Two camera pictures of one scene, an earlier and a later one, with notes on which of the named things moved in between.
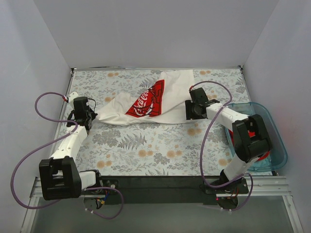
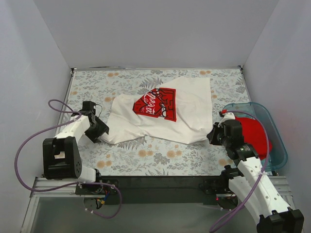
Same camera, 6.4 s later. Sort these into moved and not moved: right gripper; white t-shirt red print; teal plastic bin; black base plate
Moved: white t-shirt red print; right gripper
Not moved: teal plastic bin; black base plate
